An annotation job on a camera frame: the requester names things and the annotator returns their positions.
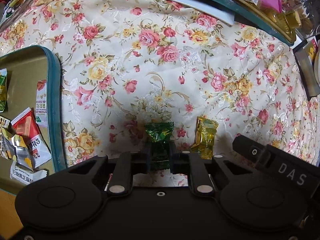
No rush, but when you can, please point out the red white snack packet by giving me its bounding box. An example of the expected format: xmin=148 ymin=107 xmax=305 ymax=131
xmin=10 ymin=107 xmax=52 ymax=169

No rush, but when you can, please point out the green candy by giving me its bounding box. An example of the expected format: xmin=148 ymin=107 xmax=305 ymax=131
xmin=145 ymin=121 xmax=175 ymax=170

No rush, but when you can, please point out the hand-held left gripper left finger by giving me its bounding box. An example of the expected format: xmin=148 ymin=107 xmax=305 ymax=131
xmin=67 ymin=146 xmax=153 ymax=197

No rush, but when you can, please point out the white sesame crisp packet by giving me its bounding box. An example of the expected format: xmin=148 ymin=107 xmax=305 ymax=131
xmin=9 ymin=164 xmax=48 ymax=187

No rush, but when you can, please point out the teal tin tray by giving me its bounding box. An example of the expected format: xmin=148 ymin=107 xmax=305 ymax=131
xmin=0 ymin=45 xmax=67 ymax=195

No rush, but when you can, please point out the floral tablecloth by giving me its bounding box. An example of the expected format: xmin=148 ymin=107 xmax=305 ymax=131
xmin=0 ymin=0 xmax=320 ymax=188

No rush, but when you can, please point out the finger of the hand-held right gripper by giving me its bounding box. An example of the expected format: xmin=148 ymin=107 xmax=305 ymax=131
xmin=232 ymin=135 xmax=268 ymax=167

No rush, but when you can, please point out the gold candy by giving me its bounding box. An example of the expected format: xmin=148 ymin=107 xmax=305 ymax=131
xmin=191 ymin=116 xmax=219 ymax=160

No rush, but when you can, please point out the pile of assorted snack packets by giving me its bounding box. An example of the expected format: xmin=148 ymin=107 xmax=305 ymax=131
xmin=0 ymin=0 xmax=40 ymax=28

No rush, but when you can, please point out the dark book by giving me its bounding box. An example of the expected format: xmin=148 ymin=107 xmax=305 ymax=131
xmin=292 ymin=36 xmax=320 ymax=100

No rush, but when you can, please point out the white orange snack packet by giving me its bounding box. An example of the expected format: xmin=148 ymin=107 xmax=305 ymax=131
xmin=35 ymin=79 xmax=48 ymax=127

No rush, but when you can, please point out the green pea snack packet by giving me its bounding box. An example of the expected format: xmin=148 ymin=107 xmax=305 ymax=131
xmin=0 ymin=69 xmax=8 ymax=113

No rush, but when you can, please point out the brown gold patterned packet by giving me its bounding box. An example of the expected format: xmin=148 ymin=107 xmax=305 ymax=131
xmin=0 ymin=116 xmax=11 ymax=130

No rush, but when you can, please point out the yellow silver snack packet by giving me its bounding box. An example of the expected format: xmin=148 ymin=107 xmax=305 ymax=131
xmin=5 ymin=134 xmax=34 ymax=171

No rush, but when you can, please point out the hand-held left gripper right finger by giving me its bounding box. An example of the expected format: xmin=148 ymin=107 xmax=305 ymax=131
xmin=170 ymin=144 xmax=250 ymax=197

